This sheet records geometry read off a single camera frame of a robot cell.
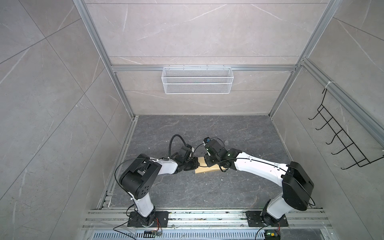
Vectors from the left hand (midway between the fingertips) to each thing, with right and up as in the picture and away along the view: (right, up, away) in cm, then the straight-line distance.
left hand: (199, 161), depth 93 cm
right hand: (+4, +5, -7) cm, 10 cm away
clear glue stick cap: (+19, +11, +9) cm, 24 cm away
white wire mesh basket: (-1, +54, +7) cm, 55 cm away
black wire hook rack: (+64, +22, -22) cm, 72 cm away
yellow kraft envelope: (+2, -4, +1) cm, 5 cm away
